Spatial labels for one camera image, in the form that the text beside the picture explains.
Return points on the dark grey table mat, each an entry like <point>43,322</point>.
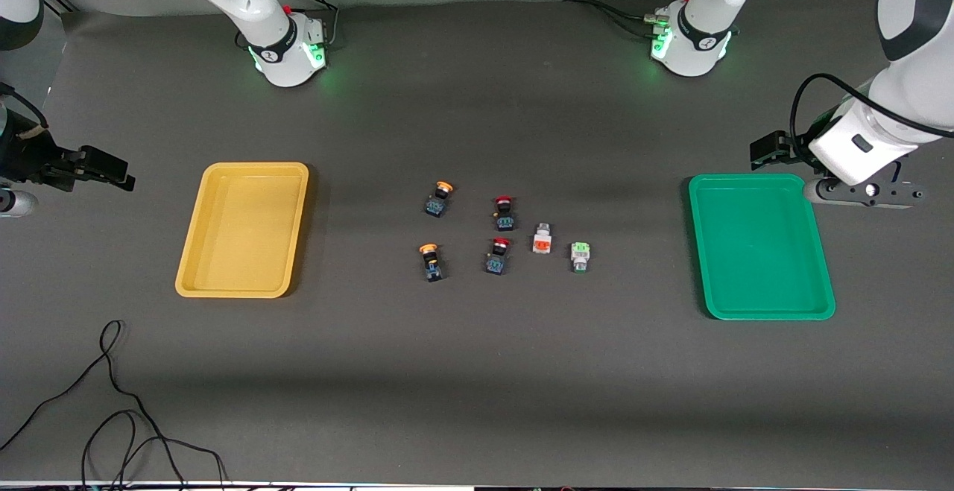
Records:
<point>477,372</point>

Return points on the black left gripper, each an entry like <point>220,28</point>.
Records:
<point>795,147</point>

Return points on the yellow mushroom push button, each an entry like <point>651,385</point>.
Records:
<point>433,271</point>
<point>437,206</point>

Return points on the green plastic tray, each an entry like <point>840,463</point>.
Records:
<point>756,252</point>

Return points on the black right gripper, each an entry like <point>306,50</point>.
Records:
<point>24,157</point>

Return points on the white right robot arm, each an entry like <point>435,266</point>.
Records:
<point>276,51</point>

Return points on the red mushroom push button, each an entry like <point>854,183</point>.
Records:
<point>505,219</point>
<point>496,262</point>

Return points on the white square green button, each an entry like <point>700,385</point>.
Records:
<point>580,253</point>

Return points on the yellow plastic tray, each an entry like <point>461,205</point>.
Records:
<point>242,245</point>

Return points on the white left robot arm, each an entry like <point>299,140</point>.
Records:
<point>917,81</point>

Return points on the white square orange button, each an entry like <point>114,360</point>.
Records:
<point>542,242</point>

